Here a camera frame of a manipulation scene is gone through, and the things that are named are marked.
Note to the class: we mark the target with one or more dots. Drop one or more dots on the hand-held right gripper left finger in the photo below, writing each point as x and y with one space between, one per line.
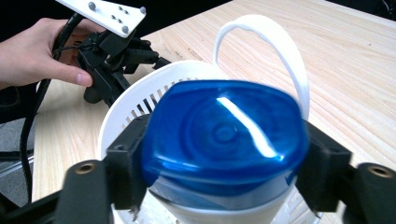
126 168

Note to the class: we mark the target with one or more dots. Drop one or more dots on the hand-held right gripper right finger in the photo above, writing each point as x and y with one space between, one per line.
327 174

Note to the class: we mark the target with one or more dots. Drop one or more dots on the white bottle with blue cap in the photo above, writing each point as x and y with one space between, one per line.
224 137

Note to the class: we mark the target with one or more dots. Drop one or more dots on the dark cloth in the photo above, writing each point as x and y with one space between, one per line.
15 104

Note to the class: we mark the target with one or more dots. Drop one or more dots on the metal stand bar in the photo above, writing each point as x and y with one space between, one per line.
15 165

